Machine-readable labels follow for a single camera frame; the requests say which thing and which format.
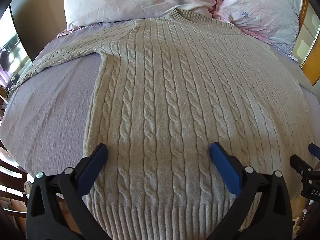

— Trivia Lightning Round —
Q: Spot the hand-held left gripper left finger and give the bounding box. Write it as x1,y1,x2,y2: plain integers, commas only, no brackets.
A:
26,143,109,240

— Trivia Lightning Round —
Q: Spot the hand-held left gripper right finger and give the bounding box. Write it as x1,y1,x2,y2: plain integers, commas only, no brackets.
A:
207,142,293,240

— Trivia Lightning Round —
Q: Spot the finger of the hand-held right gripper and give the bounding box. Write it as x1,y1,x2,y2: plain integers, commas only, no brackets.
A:
290,143,320,178

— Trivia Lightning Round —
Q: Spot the beige cable-knit sweater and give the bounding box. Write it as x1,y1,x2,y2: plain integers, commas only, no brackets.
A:
11,8,317,240

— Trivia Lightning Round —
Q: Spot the lilac bed sheet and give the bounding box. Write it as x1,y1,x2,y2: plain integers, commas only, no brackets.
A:
0,21,320,180

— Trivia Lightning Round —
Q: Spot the dark wooden chair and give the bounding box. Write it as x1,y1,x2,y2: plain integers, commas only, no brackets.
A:
0,140,30,233

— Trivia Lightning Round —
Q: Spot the pink floral pillow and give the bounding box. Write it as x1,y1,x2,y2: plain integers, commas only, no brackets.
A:
212,0,300,62

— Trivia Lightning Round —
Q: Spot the white floral pillow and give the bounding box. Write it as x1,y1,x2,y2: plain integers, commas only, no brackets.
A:
64,0,220,30

